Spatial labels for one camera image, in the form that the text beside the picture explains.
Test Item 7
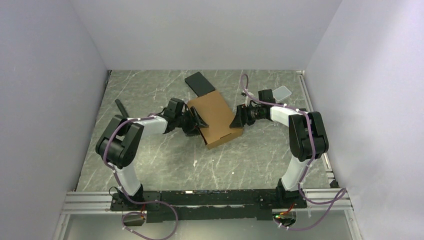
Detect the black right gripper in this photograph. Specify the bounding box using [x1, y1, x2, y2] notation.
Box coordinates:
[229, 103, 263, 129]

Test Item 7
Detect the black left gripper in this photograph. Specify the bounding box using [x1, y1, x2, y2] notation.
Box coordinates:
[175, 106, 209, 137]

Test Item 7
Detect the brown cardboard box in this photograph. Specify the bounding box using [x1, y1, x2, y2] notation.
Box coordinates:
[187, 90, 243, 150]

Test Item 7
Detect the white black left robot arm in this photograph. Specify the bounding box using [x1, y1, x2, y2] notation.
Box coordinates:
[95, 97, 209, 210]

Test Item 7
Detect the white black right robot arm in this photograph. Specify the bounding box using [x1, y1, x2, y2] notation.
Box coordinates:
[229, 89, 329, 208]

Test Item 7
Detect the small black box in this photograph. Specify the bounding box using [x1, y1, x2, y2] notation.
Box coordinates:
[184, 71, 216, 97]

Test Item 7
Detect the white translucent plastic case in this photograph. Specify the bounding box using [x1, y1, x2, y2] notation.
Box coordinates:
[272, 85, 292, 103]

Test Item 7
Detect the black rubber hose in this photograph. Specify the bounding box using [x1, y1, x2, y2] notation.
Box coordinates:
[114, 99, 130, 118]

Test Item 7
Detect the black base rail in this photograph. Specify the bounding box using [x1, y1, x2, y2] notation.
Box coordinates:
[110, 186, 307, 223]

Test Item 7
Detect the aluminium frame rail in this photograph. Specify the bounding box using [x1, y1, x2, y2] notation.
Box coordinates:
[62, 188, 340, 214]

